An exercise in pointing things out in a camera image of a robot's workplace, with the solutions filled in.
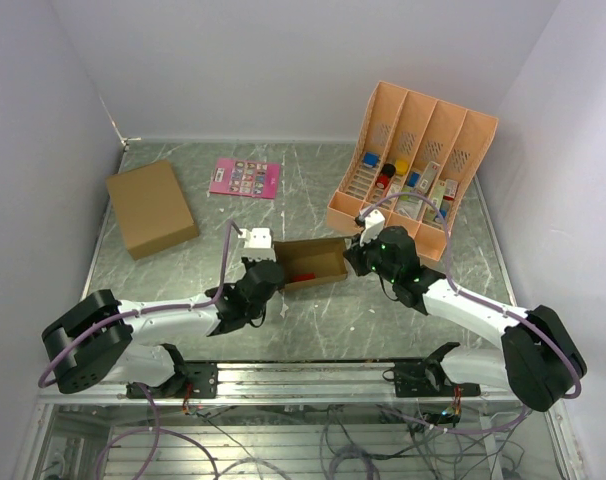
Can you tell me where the white card box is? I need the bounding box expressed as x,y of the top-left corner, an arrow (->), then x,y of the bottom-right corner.
415,161 -> 440,195

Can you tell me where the yellow block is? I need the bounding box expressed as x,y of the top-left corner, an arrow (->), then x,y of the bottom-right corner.
395,159 -> 409,176

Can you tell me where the closed brown cardboard box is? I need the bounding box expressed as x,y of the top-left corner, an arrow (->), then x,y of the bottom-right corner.
106,159 -> 199,260

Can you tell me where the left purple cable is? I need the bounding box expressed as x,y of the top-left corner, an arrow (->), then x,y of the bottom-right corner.
36,219 -> 244,390

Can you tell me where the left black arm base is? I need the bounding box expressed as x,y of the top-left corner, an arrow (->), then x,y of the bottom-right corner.
124,361 -> 219,399

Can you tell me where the orange plastic file organizer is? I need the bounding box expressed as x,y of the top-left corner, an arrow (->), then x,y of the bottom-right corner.
326,82 -> 498,263

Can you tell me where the pink sticker sheet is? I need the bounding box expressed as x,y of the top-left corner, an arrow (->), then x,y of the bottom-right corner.
209,158 -> 281,200

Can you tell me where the red block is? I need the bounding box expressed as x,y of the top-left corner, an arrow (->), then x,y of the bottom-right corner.
291,273 -> 316,283
375,174 -> 391,190

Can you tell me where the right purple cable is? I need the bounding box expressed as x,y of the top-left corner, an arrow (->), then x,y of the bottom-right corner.
355,192 -> 584,435

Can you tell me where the blue block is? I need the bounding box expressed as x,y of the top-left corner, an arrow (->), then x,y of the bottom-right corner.
362,152 -> 379,168

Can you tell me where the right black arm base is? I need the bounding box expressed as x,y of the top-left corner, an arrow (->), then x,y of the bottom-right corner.
382,359 -> 481,399

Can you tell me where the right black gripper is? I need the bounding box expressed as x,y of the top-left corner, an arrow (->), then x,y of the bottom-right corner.
343,228 -> 399,284

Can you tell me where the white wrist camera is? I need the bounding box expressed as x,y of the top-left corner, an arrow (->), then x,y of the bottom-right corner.
237,227 -> 276,262
355,208 -> 386,246

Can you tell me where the aluminium mounting rail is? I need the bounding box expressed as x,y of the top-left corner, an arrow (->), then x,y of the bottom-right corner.
41,360 -> 524,401

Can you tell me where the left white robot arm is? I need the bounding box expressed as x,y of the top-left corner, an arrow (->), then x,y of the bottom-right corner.
39,260 -> 285,397

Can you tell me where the green block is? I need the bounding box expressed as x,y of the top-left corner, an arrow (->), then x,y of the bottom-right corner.
399,186 -> 416,201

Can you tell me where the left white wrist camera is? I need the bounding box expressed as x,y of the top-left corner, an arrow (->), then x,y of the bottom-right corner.
237,227 -> 276,262

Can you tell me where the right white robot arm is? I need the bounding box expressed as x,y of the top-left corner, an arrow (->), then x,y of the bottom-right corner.
344,226 -> 587,412

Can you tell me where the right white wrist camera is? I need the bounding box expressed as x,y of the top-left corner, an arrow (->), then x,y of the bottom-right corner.
355,208 -> 386,246

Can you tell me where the purple cable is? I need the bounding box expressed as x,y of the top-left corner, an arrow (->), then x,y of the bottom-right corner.
355,192 -> 584,435
36,219 -> 244,390

